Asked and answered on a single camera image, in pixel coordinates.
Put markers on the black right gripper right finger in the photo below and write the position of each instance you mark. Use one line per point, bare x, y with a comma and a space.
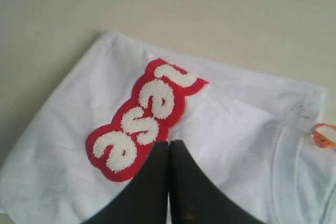
193, 197

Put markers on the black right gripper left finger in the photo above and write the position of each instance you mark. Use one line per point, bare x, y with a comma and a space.
144, 199

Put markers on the white t-shirt red lettering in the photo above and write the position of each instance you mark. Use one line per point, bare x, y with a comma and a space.
250, 133

